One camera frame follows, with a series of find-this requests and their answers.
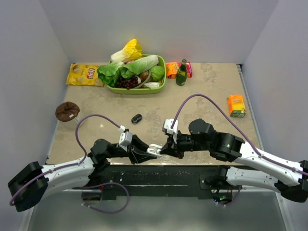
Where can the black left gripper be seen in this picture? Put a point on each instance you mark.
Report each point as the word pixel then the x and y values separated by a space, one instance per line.
pixel 135 156

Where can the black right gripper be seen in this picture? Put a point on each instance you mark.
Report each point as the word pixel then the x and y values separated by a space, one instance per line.
pixel 172 148

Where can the white earbud charging case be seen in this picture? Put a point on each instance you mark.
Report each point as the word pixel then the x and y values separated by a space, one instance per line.
pixel 154 150

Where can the black earbud charging case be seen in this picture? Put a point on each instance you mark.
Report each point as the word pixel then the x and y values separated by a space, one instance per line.
pixel 136 119

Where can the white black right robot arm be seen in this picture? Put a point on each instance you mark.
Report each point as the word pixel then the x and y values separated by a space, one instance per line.
pixel 267 171

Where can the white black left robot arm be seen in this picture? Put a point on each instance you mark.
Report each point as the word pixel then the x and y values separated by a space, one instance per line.
pixel 35 182

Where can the green plastic basket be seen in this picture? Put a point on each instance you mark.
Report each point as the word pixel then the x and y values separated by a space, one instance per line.
pixel 143 91

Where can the dark red grapes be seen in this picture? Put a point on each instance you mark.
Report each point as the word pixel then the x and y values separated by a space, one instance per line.
pixel 128 83

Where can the green glass bottle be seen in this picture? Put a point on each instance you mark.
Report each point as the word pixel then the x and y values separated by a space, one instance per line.
pixel 181 75

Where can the brown onion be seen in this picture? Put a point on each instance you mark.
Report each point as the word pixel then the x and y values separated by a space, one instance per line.
pixel 144 76

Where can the round green cabbage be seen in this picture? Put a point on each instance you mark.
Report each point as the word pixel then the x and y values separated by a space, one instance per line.
pixel 157 73

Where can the orange juice carton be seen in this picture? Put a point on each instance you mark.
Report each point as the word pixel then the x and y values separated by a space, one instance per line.
pixel 236 106

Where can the brown topped beige cup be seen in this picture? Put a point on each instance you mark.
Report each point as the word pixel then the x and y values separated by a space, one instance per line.
pixel 69 114

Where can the orange pink snack box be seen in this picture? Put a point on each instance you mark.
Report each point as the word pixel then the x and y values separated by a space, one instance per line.
pixel 172 67

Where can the green lettuce leaf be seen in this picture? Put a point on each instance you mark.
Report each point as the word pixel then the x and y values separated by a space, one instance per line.
pixel 110 73

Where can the pale romaine lettuce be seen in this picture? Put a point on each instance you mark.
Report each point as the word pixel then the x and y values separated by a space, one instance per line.
pixel 139 66

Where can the yellow Lays chips bag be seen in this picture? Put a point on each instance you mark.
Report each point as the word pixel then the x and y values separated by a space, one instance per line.
pixel 83 75

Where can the yellow napa cabbage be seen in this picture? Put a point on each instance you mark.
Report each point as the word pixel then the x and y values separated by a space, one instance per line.
pixel 131 51

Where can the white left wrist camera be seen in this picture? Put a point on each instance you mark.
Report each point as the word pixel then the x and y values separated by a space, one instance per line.
pixel 125 138

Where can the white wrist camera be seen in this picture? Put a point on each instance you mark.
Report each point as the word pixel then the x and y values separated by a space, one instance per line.
pixel 170 127
pixel 125 138

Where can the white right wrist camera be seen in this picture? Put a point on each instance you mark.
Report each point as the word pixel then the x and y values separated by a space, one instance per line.
pixel 170 127

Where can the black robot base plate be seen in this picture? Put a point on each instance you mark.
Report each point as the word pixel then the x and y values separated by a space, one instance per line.
pixel 202 182

